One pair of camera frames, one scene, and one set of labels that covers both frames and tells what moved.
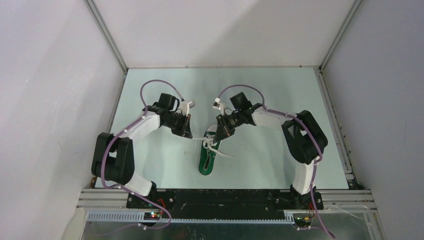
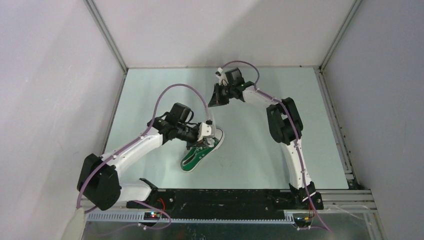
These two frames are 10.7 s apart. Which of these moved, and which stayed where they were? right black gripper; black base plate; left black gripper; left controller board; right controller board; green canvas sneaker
Moved: right black gripper; green canvas sneaker; left black gripper
Stayed: right controller board; left controller board; black base plate
